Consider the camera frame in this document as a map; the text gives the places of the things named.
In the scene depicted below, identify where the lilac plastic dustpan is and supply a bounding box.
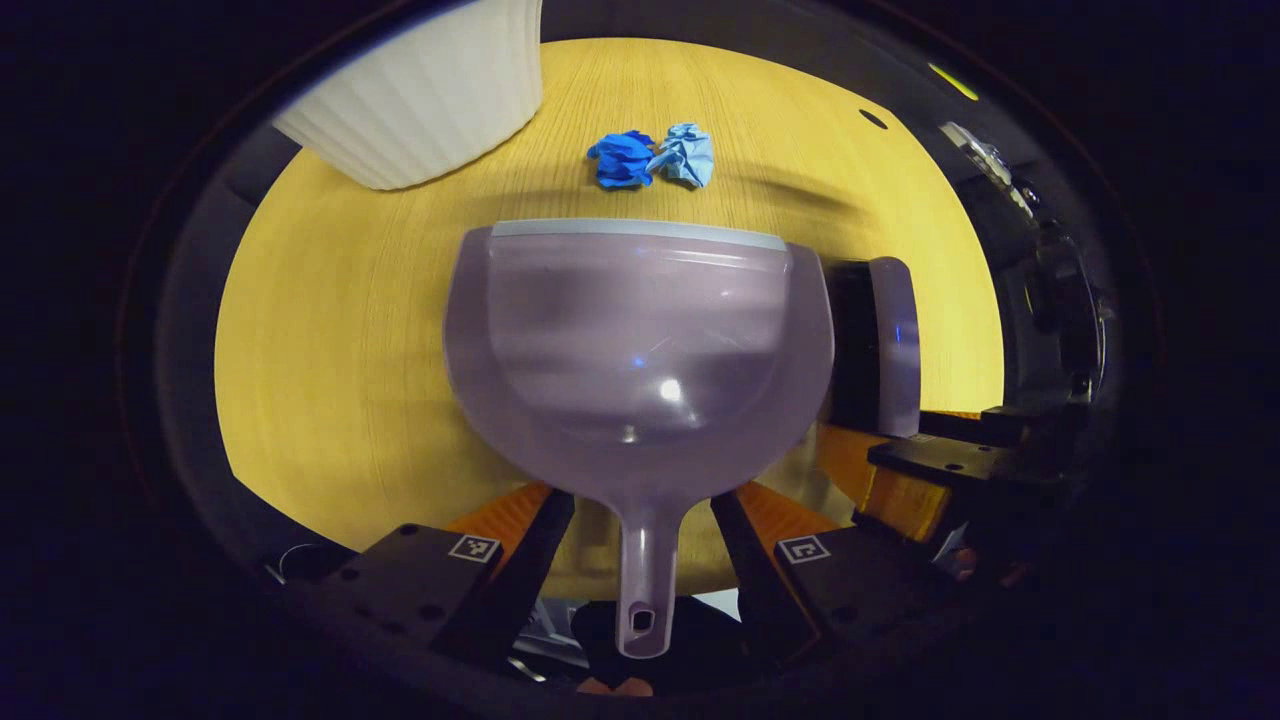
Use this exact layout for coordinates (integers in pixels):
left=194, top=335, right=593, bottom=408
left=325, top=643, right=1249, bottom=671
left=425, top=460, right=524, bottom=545
left=443, top=218, right=836, bottom=661

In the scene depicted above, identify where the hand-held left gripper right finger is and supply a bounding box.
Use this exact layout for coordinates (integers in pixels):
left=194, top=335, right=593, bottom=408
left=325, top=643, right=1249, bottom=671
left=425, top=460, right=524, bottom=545
left=710, top=480, right=989, bottom=663

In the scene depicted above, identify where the dark blue paper trash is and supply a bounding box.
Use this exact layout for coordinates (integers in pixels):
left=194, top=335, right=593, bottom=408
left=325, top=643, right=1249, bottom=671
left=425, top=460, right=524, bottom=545
left=587, top=130, right=656, bottom=190

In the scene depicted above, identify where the white ribbed garbage bin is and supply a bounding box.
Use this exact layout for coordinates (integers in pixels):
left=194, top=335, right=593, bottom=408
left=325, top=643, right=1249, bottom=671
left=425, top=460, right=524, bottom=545
left=272, top=0, right=545, bottom=191

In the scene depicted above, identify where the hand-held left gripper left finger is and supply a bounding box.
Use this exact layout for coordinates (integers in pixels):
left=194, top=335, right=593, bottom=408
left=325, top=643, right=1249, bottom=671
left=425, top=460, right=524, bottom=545
left=265, top=483, right=579, bottom=669

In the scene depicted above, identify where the small lilac broom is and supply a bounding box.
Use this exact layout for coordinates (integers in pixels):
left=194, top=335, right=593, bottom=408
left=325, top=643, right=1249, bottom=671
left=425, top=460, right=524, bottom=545
left=825, top=256, right=923, bottom=439

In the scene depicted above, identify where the light blue paper trash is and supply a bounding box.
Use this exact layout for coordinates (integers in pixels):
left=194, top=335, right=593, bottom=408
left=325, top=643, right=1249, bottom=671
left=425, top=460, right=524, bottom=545
left=647, top=123, right=715, bottom=189

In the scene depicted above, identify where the wooden desktop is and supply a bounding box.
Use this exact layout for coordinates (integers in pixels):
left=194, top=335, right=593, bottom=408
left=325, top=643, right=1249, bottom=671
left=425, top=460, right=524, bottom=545
left=214, top=38, right=1006, bottom=601

